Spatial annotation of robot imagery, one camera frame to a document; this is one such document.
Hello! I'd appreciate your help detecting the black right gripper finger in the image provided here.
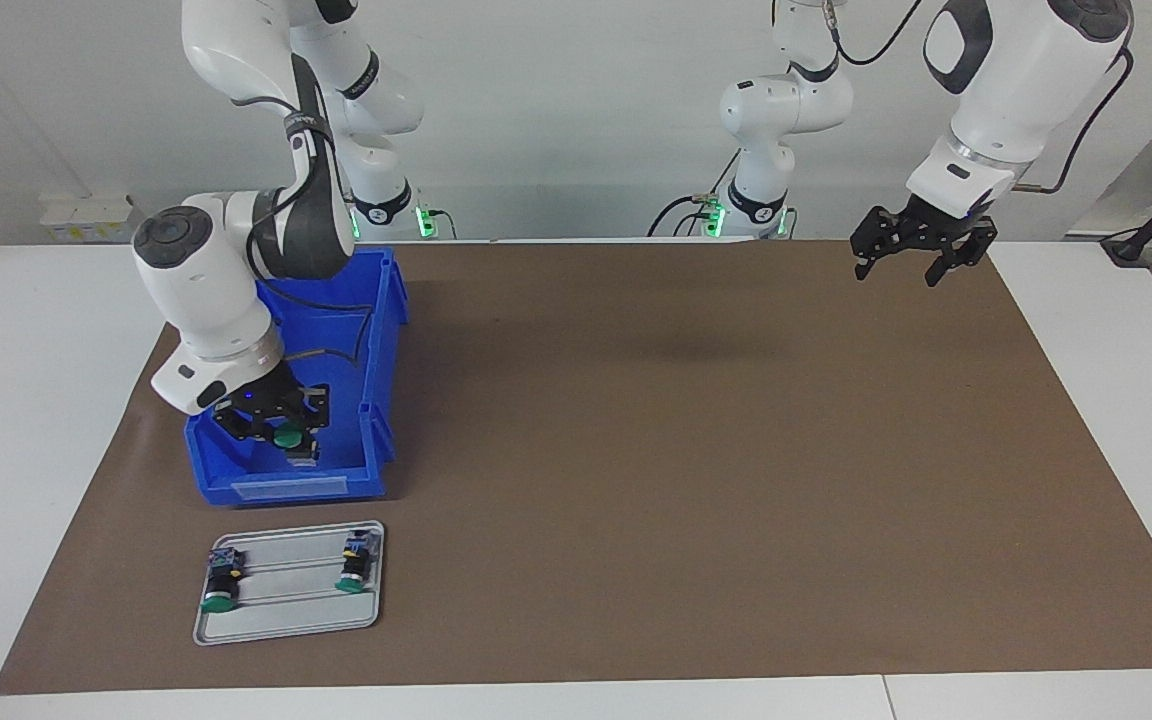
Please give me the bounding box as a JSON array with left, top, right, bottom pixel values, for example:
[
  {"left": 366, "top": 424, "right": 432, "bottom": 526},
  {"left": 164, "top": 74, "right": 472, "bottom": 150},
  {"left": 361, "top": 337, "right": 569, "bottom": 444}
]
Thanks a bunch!
[
  {"left": 286, "top": 384, "right": 332, "bottom": 463},
  {"left": 213, "top": 402, "right": 277, "bottom": 446}
]

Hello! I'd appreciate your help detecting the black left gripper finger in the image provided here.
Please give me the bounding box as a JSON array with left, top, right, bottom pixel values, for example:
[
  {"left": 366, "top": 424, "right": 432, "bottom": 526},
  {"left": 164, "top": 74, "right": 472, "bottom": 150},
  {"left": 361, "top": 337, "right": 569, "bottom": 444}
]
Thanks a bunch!
[
  {"left": 850, "top": 205, "right": 906, "bottom": 282},
  {"left": 924, "top": 222, "right": 1000, "bottom": 288}
]

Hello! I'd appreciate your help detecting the green push button switch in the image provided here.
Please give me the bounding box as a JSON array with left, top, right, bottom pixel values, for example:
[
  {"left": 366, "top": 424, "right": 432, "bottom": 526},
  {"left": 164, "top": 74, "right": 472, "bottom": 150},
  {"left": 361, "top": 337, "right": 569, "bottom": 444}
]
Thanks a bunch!
[
  {"left": 335, "top": 530, "right": 382, "bottom": 595},
  {"left": 200, "top": 547, "right": 246, "bottom": 615},
  {"left": 272, "top": 425, "right": 322, "bottom": 469}
]

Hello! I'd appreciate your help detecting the blue plastic storage bin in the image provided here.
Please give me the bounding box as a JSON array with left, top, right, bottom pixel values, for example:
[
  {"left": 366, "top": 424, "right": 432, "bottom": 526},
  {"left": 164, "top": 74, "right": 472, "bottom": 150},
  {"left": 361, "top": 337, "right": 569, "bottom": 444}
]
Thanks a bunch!
[{"left": 184, "top": 247, "right": 409, "bottom": 508}]

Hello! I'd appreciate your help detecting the silver metal tray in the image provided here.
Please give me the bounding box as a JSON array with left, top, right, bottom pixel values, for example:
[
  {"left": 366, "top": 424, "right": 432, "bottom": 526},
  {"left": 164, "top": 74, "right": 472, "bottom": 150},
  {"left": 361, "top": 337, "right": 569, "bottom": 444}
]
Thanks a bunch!
[{"left": 193, "top": 520, "right": 386, "bottom": 647}]

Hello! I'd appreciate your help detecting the brown table mat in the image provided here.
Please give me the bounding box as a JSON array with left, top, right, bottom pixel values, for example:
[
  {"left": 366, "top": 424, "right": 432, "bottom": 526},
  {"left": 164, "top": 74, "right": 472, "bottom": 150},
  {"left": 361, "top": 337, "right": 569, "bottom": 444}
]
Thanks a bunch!
[{"left": 0, "top": 238, "right": 1152, "bottom": 696}]

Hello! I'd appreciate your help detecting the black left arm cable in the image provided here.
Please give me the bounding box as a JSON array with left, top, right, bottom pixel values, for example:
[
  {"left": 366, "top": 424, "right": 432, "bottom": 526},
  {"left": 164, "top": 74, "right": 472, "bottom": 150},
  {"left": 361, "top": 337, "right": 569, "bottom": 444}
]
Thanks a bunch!
[{"left": 771, "top": 0, "right": 1135, "bottom": 195}]

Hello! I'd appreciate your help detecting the black arm base cable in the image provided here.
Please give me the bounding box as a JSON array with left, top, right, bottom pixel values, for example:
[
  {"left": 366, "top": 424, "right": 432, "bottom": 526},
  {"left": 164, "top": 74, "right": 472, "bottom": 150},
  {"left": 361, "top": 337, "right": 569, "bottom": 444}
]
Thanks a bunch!
[{"left": 648, "top": 193, "right": 715, "bottom": 239}]

